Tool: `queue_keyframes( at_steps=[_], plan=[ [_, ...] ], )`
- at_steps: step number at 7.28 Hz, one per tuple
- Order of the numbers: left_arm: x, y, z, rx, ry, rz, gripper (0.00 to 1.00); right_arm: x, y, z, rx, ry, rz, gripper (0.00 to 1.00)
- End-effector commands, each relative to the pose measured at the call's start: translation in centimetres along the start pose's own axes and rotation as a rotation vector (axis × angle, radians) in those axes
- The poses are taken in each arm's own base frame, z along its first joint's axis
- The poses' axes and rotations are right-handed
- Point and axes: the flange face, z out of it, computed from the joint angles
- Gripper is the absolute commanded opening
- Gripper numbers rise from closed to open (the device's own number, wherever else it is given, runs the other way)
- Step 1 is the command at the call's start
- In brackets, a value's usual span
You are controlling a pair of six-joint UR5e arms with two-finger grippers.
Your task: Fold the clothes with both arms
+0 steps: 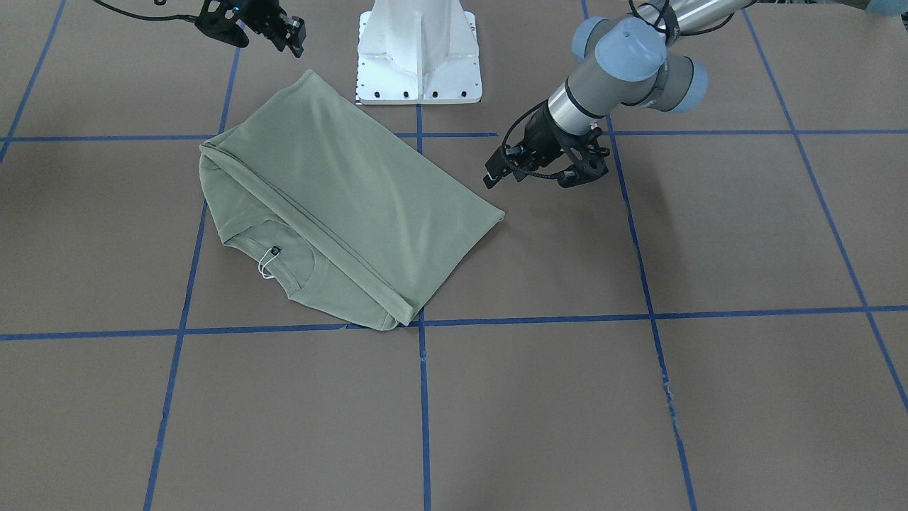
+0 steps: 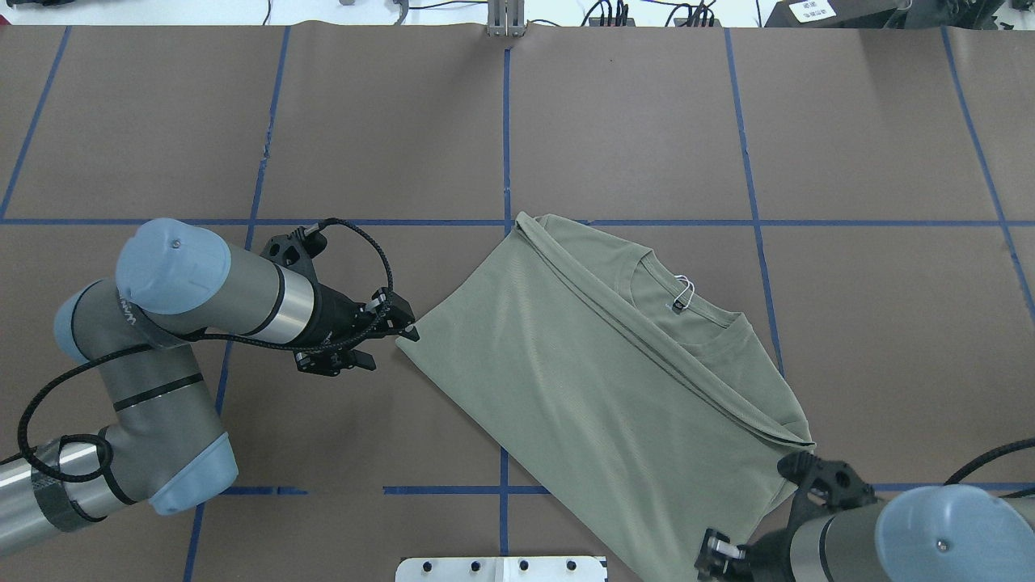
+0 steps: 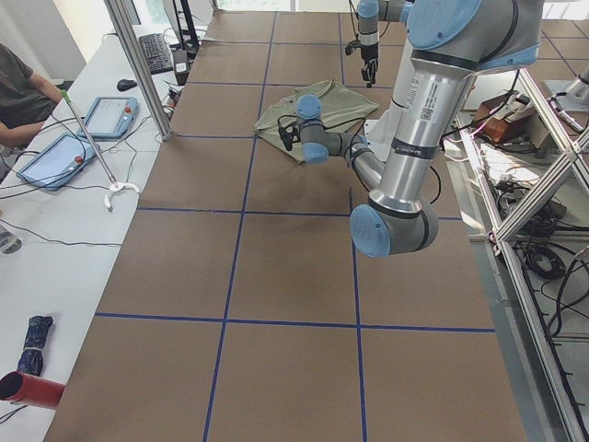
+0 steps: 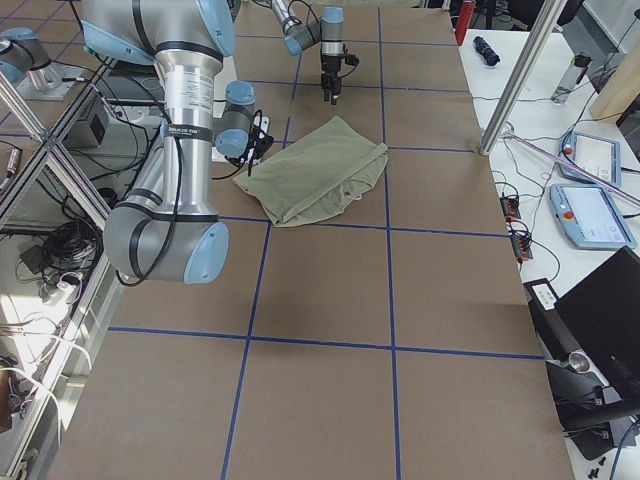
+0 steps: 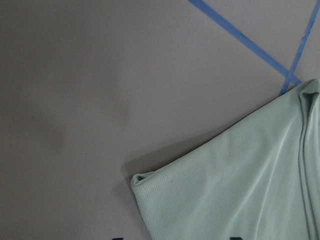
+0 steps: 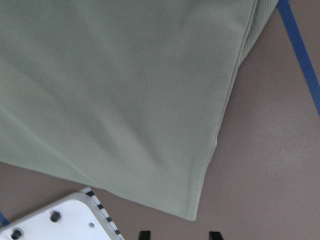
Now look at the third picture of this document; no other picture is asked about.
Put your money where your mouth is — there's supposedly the red cylinder tube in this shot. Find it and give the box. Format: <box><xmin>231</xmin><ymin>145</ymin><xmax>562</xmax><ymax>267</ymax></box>
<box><xmin>1</xmin><ymin>371</ymin><xmax>65</xmax><ymax>410</ymax></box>

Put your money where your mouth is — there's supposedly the aluminium frame post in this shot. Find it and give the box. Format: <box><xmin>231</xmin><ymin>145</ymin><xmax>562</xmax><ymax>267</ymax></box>
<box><xmin>104</xmin><ymin>0</ymin><xmax>172</xmax><ymax>141</ymax></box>

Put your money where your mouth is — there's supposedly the brown box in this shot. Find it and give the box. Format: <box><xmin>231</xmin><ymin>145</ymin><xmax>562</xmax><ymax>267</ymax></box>
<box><xmin>475</xmin><ymin>96</ymin><xmax>535</xmax><ymax>143</ymax></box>

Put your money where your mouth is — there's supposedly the blue teach pendant near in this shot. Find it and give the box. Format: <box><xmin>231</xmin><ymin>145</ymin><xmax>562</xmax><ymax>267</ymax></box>
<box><xmin>17</xmin><ymin>134</ymin><xmax>95</xmax><ymax>191</ymax></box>

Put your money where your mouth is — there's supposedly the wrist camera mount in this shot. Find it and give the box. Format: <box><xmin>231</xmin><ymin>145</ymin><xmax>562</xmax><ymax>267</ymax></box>
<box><xmin>344</xmin><ymin>40</ymin><xmax>361</xmax><ymax>56</ymax></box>
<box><xmin>277</xmin><ymin>115</ymin><xmax>301</xmax><ymax>152</ymax></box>

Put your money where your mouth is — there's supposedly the folded dark blue umbrella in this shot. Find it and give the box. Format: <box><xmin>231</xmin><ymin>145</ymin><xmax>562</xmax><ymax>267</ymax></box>
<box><xmin>17</xmin><ymin>315</ymin><xmax>53</xmax><ymax>377</ymax></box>

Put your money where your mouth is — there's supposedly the blue teach pendant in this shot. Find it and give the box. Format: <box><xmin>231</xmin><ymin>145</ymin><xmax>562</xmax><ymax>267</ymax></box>
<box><xmin>17</xmin><ymin>134</ymin><xmax>95</xmax><ymax>191</ymax></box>
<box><xmin>83</xmin><ymin>97</ymin><xmax>138</xmax><ymax>140</ymax></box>

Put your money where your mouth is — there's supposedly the aluminium frame truss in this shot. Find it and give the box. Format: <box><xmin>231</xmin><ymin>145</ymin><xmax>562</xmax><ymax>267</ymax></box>
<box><xmin>459</xmin><ymin>69</ymin><xmax>588</xmax><ymax>441</ymax></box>

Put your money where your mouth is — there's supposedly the black power adapter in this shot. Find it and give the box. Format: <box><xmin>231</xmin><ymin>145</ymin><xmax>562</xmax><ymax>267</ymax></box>
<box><xmin>172</xmin><ymin>49</ymin><xmax>190</xmax><ymax>86</ymax></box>

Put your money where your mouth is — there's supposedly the grabber stick green tip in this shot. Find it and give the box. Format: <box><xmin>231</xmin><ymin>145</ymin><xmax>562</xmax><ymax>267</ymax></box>
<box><xmin>60</xmin><ymin>89</ymin><xmax>140</xmax><ymax>213</ymax></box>

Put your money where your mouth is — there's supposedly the olive green long-sleeve shirt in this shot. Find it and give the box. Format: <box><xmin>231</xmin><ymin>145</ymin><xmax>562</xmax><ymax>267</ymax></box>
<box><xmin>254</xmin><ymin>80</ymin><xmax>379</xmax><ymax>162</ymax></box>

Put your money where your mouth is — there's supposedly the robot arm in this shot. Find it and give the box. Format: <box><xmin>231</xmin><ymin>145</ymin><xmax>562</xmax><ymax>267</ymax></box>
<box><xmin>356</xmin><ymin>0</ymin><xmax>413</xmax><ymax>87</ymax></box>
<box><xmin>296</xmin><ymin>1</ymin><xmax>543</xmax><ymax>257</ymax></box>

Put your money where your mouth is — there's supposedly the black computer mouse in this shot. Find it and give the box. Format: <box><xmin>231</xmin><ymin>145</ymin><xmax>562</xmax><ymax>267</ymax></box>
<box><xmin>116</xmin><ymin>78</ymin><xmax>137</xmax><ymax>92</ymax></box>

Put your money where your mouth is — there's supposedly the blue teach pendant far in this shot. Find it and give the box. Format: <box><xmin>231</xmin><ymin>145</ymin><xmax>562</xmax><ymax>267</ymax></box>
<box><xmin>83</xmin><ymin>97</ymin><xmax>138</xmax><ymax>140</ymax></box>

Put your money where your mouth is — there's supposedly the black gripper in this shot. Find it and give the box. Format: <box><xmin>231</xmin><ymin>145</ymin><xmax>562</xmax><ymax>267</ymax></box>
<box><xmin>361</xmin><ymin>45</ymin><xmax>379</xmax><ymax>87</ymax></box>

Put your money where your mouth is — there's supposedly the floor cable coil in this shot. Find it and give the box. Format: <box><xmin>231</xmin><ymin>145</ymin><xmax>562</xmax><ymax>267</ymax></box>
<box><xmin>524</xmin><ymin>238</ymin><xmax>572</xmax><ymax>280</ymax></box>

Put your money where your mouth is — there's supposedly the black braided right cable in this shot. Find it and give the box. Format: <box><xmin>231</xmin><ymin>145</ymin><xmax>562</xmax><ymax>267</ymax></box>
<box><xmin>347</xmin><ymin>0</ymin><xmax>392</xmax><ymax>52</ymax></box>

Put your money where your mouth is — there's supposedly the black keyboard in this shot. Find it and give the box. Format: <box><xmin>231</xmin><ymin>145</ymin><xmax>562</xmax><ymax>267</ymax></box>
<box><xmin>138</xmin><ymin>33</ymin><xmax>173</xmax><ymax>75</ymax></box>

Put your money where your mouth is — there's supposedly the seated person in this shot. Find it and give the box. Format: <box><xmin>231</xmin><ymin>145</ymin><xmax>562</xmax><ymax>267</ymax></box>
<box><xmin>1</xmin><ymin>44</ymin><xmax>63</xmax><ymax>148</ymax></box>

